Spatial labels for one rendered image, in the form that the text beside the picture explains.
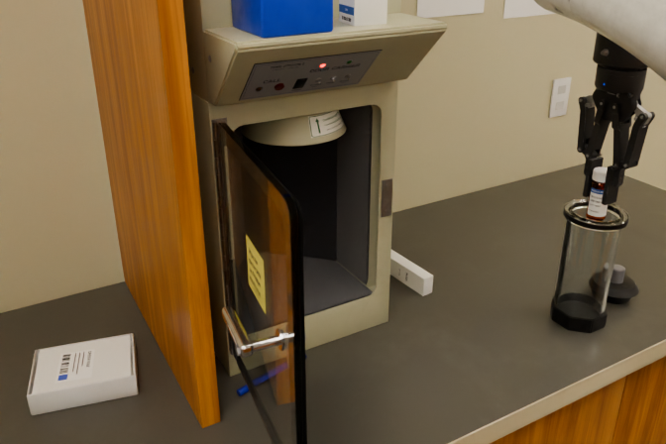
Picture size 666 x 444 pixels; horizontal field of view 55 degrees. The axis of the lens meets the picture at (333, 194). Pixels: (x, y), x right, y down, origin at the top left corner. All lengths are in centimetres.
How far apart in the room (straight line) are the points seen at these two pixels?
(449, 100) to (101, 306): 98
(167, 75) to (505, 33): 118
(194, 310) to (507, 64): 119
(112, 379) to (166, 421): 11
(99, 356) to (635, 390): 99
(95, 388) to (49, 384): 7
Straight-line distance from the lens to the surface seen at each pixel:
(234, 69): 82
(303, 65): 86
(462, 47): 171
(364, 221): 115
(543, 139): 202
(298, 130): 101
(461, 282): 138
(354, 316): 119
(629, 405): 143
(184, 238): 86
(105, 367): 113
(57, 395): 112
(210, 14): 89
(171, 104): 80
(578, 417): 131
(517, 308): 133
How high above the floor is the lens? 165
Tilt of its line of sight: 23 degrees down
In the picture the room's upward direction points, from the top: straight up
